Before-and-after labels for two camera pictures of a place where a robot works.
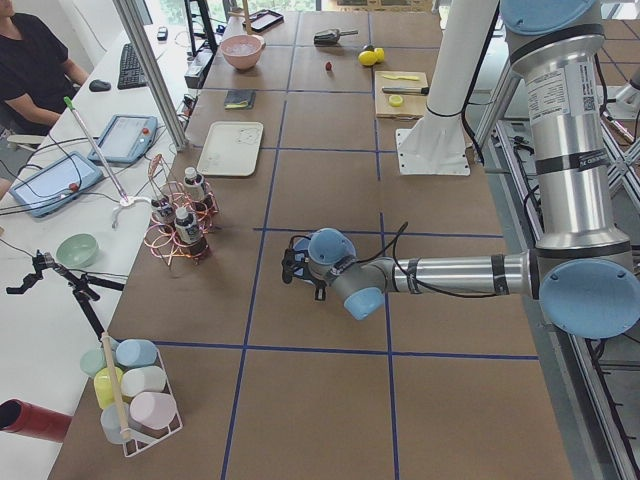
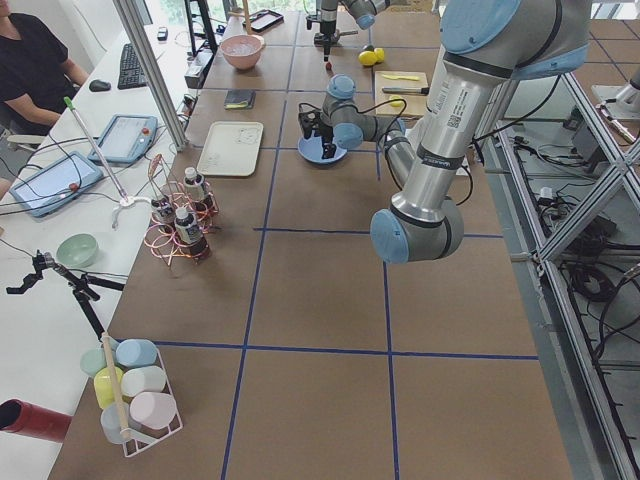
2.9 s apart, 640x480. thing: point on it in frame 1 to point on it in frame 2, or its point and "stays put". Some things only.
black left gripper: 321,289 to 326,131
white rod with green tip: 125,200 stays put
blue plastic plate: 317,245 to 312,149
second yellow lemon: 380,54 stays put
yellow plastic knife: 402,77 stays put
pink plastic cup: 152,409 stays put
